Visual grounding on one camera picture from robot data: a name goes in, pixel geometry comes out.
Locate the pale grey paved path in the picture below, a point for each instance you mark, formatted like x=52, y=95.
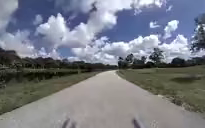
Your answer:
x=103, y=103

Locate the group of tall trees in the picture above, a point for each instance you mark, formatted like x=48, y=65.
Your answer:
x=146, y=58

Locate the row of trees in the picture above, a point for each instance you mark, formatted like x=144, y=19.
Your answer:
x=56, y=62

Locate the robot's own part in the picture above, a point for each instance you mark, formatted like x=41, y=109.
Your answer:
x=67, y=124
x=136, y=123

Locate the grass field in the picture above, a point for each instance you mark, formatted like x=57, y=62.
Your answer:
x=180, y=83

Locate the grass verge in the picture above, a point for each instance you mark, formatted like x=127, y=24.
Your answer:
x=23, y=93

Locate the slender tree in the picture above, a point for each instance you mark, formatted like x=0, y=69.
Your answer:
x=204, y=36

